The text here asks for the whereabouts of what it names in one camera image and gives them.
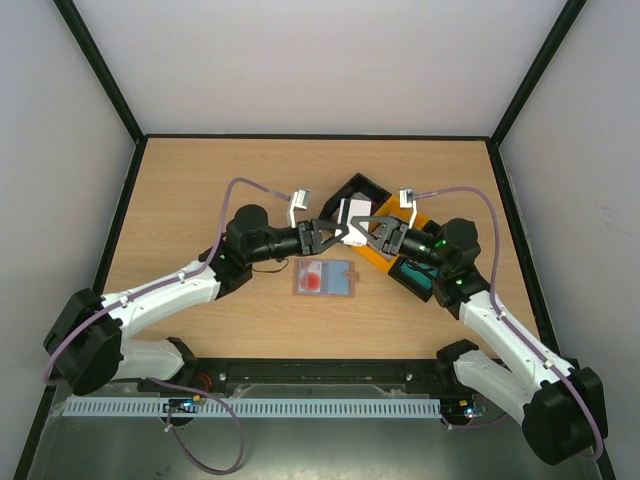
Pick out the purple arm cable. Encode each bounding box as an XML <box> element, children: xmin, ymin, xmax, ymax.
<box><xmin>42</xmin><ymin>177</ymin><xmax>296</xmax><ymax>473</ymax></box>
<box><xmin>412</xmin><ymin>186</ymin><xmax>603</xmax><ymax>461</ymax></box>

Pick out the black card bin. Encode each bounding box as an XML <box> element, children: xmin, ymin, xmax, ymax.
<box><xmin>318</xmin><ymin>173</ymin><xmax>392</xmax><ymax>223</ymax></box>

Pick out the white slotted cable duct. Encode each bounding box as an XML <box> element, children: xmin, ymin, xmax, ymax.
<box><xmin>61</xmin><ymin>397</ymin><xmax>442</xmax><ymax>419</ymax></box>

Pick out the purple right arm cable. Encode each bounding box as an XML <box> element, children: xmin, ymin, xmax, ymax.
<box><xmin>412</xmin><ymin>186</ymin><xmax>603</xmax><ymax>461</ymax></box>

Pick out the black enclosure frame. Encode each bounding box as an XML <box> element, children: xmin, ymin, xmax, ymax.
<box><xmin>1</xmin><ymin>1</ymin><xmax>639</xmax><ymax>479</ymax></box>

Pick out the white magnetic stripe card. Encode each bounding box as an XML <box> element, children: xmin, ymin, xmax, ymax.
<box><xmin>336</xmin><ymin>198</ymin><xmax>372</xmax><ymax>247</ymax></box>

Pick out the black mounting rail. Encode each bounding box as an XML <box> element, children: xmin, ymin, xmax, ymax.
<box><xmin>164</xmin><ymin>355</ymin><xmax>473</xmax><ymax>398</ymax></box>

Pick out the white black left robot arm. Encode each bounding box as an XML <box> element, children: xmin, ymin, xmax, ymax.
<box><xmin>43</xmin><ymin>204</ymin><xmax>348</xmax><ymax>396</ymax></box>

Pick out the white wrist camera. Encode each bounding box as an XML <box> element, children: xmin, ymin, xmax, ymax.
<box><xmin>399</xmin><ymin>187</ymin><xmax>417</xmax><ymax>228</ymax></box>
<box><xmin>287</xmin><ymin>189</ymin><xmax>311</xmax><ymax>227</ymax></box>

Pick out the yellow card bin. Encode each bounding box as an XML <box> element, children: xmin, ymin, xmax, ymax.
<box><xmin>347</xmin><ymin>195</ymin><xmax>430</xmax><ymax>274</ymax></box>

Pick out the red white credit card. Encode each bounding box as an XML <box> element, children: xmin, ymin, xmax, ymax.
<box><xmin>297</xmin><ymin>260</ymin><xmax>324</xmax><ymax>294</ymax></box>

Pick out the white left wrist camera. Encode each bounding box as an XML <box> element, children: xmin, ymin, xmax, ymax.
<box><xmin>287</xmin><ymin>189</ymin><xmax>311</xmax><ymax>227</ymax></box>

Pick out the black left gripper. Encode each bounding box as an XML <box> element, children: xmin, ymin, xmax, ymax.
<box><xmin>246</xmin><ymin>218</ymin><xmax>348</xmax><ymax>264</ymax></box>

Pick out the teal cards stack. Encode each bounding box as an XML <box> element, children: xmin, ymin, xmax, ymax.
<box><xmin>398</xmin><ymin>263</ymin><xmax>437</xmax><ymax>295</ymax></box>

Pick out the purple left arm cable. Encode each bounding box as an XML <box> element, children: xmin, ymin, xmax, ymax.
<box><xmin>42</xmin><ymin>177</ymin><xmax>296</xmax><ymax>473</ymax></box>

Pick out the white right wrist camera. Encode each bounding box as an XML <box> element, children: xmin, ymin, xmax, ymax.
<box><xmin>399</xmin><ymin>187</ymin><xmax>417</xmax><ymax>228</ymax></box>

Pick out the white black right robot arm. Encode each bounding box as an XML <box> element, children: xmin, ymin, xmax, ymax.
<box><xmin>349</xmin><ymin>216</ymin><xmax>608</xmax><ymax>465</ymax></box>

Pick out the black bin with teal cards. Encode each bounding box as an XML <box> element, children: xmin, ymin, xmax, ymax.
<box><xmin>388</xmin><ymin>256</ymin><xmax>438</xmax><ymax>302</ymax></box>

